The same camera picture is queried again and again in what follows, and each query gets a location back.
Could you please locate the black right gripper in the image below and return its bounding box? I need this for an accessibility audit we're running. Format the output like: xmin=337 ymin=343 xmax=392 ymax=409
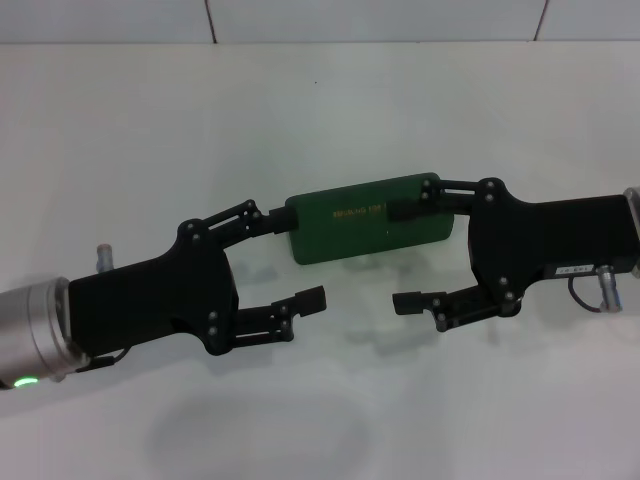
xmin=389 ymin=177 xmax=640 ymax=334

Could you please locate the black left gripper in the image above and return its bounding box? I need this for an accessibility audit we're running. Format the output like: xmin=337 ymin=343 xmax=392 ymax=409
xmin=68 ymin=198 xmax=300 ymax=359

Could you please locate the green glasses case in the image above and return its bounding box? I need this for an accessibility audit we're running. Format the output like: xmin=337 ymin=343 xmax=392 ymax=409
xmin=283 ymin=172 xmax=455 ymax=266

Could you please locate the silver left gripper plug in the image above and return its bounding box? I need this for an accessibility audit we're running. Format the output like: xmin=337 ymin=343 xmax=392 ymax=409
xmin=95 ymin=243 xmax=116 ymax=274

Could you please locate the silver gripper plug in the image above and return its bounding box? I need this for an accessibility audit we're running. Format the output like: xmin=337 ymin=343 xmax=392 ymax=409
xmin=597 ymin=264 xmax=625 ymax=314
xmin=95 ymin=243 xmax=116 ymax=274

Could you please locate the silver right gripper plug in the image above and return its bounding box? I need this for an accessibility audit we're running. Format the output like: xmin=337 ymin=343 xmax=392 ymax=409
xmin=597 ymin=264 xmax=625 ymax=314

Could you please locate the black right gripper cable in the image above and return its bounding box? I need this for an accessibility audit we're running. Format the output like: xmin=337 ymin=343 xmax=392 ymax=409
xmin=569 ymin=274 xmax=604 ymax=314

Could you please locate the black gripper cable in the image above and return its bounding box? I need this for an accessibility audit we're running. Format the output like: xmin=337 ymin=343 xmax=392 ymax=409
xmin=569 ymin=274 xmax=604 ymax=314
xmin=54 ymin=347 xmax=131 ymax=384

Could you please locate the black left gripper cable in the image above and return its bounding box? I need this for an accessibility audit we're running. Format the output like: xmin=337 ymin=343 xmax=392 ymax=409
xmin=54 ymin=347 xmax=131 ymax=384

